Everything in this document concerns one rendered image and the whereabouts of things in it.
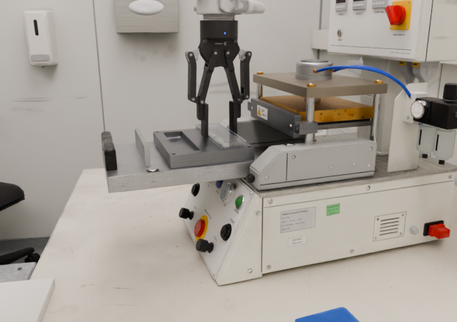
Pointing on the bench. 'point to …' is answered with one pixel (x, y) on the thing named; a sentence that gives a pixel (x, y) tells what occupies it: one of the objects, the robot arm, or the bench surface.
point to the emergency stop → (199, 228)
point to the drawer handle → (109, 151)
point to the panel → (217, 218)
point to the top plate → (324, 80)
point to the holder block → (196, 149)
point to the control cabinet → (394, 47)
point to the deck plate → (430, 166)
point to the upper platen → (326, 110)
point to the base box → (337, 224)
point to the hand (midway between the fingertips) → (219, 120)
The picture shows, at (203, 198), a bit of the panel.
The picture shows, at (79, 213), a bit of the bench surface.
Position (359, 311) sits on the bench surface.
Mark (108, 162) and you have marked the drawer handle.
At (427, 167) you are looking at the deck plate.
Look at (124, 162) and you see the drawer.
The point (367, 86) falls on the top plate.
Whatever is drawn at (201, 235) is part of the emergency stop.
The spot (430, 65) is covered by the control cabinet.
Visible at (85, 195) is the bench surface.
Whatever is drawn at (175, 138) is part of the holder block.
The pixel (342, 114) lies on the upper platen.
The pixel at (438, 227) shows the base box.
